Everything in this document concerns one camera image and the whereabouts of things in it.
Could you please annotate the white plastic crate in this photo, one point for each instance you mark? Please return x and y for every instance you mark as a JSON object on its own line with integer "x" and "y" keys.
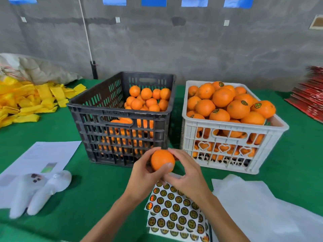
{"x": 280, "y": 131}

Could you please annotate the person's left forearm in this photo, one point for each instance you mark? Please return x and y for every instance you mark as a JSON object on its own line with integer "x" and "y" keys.
{"x": 111, "y": 221}

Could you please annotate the beige wall plate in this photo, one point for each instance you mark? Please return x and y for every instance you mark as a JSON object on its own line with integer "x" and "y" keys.
{"x": 317, "y": 22}

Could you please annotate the small white wall square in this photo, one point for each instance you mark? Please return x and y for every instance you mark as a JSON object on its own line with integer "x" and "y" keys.
{"x": 117, "y": 20}
{"x": 226, "y": 23}
{"x": 23, "y": 19}

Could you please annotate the white notice with blue border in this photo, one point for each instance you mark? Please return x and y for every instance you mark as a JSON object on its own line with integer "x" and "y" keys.
{"x": 22, "y": 0}

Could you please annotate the pile of yellow bags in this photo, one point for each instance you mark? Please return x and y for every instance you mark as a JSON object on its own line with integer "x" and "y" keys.
{"x": 25, "y": 100}

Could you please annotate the blue white wall poster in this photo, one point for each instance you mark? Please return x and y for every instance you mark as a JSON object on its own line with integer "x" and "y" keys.
{"x": 195, "y": 2}
{"x": 238, "y": 2}
{"x": 154, "y": 1}
{"x": 114, "y": 1}

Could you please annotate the stack of red cardboard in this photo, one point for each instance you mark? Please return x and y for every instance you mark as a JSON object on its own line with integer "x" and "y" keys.
{"x": 309, "y": 95}

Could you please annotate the white pole with black base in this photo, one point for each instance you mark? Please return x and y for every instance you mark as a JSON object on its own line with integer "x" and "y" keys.
{"x": 86, "y": 32}

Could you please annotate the white printed paper sheet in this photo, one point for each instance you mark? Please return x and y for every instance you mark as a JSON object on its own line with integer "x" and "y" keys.
{"x": 35, "y": 158}

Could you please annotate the person's right forearm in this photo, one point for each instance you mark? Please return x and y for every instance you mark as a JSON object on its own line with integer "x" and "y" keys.
{"x": 222, "y": 221}

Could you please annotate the person's left hand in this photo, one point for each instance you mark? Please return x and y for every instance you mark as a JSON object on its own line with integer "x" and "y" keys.
{"x": 144, "y": 179}

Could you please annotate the person's right hand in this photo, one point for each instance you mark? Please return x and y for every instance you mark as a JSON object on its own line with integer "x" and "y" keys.
{"x": 192, "y": 176}

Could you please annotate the heap of labelled oranges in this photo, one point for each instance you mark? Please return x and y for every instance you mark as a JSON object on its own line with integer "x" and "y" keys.
{"x": 237, "y": 109}

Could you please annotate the white backing sheet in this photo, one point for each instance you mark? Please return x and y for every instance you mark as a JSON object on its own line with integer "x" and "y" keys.
{"x": 267, "y": 209}

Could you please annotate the green felt table cover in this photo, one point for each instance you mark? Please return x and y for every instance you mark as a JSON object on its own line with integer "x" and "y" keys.
{"x": 86, "y": 199}

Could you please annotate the white handheld controller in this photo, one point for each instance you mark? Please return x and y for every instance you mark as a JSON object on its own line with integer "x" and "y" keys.
{"x": 38, "y": 189}

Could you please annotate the black plastic crate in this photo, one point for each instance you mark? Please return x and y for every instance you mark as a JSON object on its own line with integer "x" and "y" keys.
{"x": 164, "y": 111}

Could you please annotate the pile of oranges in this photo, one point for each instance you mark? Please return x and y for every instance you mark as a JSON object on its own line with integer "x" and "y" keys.
{"x": 146, "y": 95}

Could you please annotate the single orange fruit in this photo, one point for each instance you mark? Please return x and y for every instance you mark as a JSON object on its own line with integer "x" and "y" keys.
{"x": 163, "y": 159}

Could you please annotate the beige woven sack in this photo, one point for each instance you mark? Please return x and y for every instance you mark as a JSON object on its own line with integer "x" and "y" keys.
{"x": 35, "y": 68}

